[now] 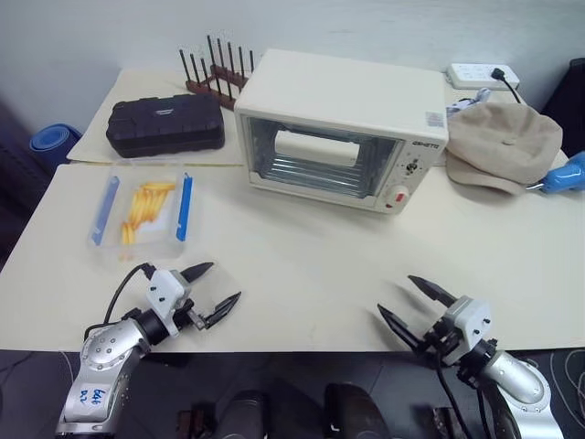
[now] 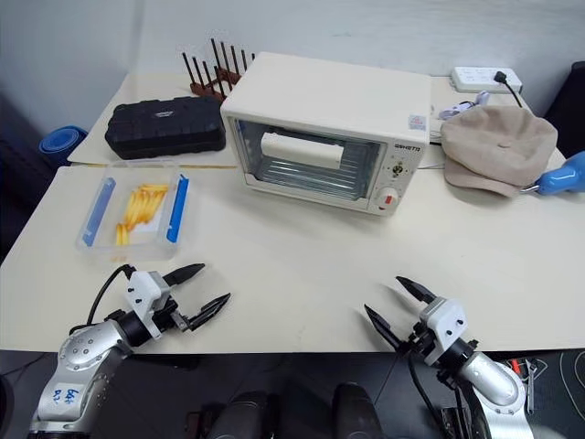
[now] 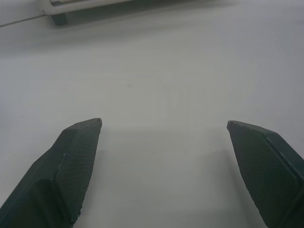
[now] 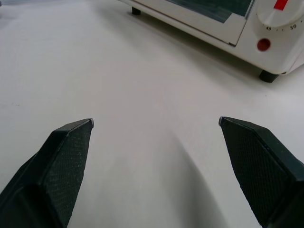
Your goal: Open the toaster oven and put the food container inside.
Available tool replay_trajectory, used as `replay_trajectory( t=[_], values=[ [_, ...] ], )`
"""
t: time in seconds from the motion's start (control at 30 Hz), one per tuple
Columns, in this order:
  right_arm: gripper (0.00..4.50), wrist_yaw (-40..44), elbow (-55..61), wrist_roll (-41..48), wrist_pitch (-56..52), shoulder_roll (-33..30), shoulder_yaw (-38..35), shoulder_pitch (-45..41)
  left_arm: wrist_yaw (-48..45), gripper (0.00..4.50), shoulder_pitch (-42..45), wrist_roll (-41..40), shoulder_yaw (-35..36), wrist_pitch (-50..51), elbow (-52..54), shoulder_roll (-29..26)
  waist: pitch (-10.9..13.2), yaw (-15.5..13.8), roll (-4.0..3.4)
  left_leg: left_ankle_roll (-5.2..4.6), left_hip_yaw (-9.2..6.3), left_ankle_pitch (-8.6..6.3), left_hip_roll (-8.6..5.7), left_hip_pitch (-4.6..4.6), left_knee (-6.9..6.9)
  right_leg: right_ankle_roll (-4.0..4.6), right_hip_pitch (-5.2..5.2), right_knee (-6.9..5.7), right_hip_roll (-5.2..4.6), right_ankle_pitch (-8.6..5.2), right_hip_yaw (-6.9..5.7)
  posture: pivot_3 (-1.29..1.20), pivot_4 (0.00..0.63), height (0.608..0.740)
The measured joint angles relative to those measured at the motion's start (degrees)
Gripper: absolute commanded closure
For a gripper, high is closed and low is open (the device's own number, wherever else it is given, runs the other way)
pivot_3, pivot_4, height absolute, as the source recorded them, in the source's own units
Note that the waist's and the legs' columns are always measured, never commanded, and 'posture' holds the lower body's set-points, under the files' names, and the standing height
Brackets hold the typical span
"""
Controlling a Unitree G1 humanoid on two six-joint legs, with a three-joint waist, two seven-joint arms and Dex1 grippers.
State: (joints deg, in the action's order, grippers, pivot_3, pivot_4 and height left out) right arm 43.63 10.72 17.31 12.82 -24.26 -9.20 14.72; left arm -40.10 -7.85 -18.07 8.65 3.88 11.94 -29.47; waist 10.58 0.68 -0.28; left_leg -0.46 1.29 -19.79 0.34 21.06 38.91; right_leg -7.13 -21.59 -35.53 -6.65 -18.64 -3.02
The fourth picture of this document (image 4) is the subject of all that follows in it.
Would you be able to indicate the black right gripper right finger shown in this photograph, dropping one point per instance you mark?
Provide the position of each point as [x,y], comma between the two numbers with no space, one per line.
[263,171]

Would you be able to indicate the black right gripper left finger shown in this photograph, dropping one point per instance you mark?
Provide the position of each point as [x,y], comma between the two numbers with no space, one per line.
[57,171]

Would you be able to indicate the white toaster oven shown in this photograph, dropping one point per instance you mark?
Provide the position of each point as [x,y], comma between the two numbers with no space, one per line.
[273,42]

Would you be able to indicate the glass oven door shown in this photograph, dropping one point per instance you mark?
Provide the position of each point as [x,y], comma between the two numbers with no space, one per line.
[209,19]

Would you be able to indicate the white timer knob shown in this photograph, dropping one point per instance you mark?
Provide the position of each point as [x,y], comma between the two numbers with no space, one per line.
[282,12]

